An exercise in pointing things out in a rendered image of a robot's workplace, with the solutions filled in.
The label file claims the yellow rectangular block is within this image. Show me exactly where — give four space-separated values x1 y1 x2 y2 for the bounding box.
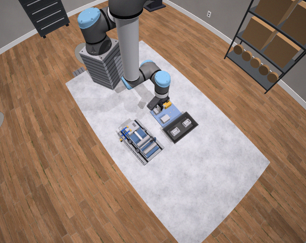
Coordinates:
163 101 172 109

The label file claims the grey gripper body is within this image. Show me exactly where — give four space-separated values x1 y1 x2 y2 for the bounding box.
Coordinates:
158 96 170 107

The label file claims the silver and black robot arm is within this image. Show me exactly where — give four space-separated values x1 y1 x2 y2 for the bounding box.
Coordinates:
77 0 171 111

